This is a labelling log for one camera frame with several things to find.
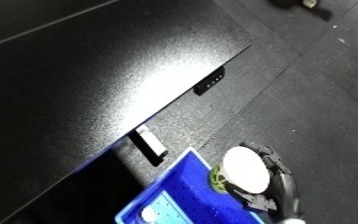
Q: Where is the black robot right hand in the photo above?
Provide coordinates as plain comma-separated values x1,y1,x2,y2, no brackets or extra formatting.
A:
226,141,304,220

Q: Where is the paper cup with green band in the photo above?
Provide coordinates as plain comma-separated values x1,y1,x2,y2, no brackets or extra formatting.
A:
138,206,160,223
209,146,274,195

